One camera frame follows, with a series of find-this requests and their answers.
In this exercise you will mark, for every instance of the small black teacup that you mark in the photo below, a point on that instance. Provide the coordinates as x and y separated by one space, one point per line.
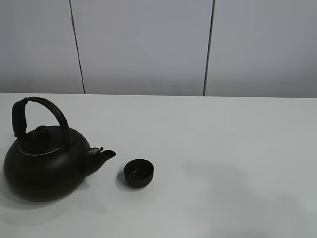
138 173

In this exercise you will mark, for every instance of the black round teapot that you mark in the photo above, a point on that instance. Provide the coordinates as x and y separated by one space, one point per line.
48 162

